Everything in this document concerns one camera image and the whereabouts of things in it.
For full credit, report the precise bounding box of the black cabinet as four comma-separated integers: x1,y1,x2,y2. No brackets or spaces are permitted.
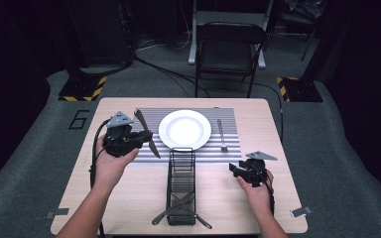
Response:
63,0,137,68

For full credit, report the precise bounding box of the black base with hazard stripes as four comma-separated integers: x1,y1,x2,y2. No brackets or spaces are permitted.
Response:
58,75,108,103
276,76,324,103

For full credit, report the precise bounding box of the striped woven placemat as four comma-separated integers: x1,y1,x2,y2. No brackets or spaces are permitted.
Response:
130,107,242,165

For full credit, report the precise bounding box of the black cable beside table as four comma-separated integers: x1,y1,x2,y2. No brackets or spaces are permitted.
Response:
254,81,285,144

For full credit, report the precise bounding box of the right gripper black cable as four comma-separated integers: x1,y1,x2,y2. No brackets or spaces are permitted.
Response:
263,172,277,216

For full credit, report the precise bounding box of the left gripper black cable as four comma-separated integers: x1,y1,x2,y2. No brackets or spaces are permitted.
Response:
88,118,112,238

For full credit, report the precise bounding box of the person's left hand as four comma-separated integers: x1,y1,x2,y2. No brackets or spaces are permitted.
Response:
93,133,140,194

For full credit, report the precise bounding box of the dark metal utensil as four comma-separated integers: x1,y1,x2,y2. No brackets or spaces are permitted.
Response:
170,197,213,230

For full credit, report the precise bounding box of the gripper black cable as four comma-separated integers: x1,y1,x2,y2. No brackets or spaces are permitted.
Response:
263,172,277,216
88,118,112,238

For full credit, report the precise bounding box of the grey tape strip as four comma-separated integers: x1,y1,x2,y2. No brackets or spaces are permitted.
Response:
290,205,314,218
45,207,70,220

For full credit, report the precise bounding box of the white round plate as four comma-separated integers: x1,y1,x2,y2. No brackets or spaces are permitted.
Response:
158,109,212,152

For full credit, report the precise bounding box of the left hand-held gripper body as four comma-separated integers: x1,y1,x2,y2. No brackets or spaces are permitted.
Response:
102,111,153,159

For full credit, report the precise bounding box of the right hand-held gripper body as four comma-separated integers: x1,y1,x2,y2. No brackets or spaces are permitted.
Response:
237,151,279,188

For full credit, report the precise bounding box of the silver fork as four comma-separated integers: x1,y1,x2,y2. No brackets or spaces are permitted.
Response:
216,118,229,154

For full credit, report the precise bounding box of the black wire cutlery rack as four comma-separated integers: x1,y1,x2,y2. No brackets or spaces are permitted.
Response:
165,147,197,227

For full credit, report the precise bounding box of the person's right hand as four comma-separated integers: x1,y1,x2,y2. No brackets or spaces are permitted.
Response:
236,169,275,216

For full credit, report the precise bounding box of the black floor cable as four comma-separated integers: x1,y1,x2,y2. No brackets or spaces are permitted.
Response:
132,54,211,98

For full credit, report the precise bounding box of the black folding chair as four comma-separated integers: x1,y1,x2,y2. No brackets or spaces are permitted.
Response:
194,21,269,99

